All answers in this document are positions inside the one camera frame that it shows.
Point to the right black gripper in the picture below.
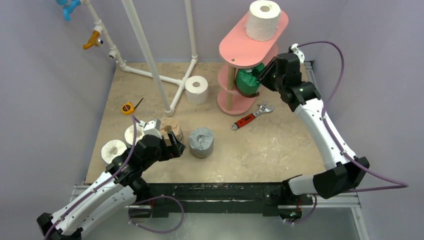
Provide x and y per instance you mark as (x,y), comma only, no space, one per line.
(268,74)

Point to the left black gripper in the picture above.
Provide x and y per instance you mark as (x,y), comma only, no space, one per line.
(173,150)

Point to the green paper roll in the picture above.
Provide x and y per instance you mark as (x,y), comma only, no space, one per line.
(247,81)

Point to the white paper towel roll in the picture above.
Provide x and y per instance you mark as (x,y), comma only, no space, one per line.
(262,20)

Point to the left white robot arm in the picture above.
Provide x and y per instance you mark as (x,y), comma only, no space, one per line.
(120,185)

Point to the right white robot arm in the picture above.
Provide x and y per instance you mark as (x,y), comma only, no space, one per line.
(344,171)

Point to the pink three-tier shelf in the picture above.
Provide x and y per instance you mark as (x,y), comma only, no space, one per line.
(238,51)

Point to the grey wrapped paper roll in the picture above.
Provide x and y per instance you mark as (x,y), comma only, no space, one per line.
(201,142)

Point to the brown wrapped paper roll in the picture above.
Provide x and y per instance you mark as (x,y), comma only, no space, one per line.
(169,124)

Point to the white roll near pipes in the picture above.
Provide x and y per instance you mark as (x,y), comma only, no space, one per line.
(196,89)

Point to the yellow tape measure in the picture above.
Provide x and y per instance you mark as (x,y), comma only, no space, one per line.
(128,108)

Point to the white roll front left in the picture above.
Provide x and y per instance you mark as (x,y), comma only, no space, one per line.
(112,149)

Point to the orange pipe valve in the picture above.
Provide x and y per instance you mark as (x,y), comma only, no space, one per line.
(93,41)

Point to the blue pipe valve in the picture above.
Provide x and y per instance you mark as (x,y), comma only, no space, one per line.
(68,6)

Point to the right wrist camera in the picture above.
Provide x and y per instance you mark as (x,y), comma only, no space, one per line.
(295,49)

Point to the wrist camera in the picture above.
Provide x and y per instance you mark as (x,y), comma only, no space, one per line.
(151,127)
(295,49)

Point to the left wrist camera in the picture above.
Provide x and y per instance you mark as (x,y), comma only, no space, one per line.
(151,127)

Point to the red handled adjustable wrench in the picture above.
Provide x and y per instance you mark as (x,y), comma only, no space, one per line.
(263,108)

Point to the white pvc pipe frame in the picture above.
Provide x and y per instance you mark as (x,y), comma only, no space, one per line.
(169,107)

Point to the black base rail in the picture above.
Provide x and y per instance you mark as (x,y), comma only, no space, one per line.
(270,199)

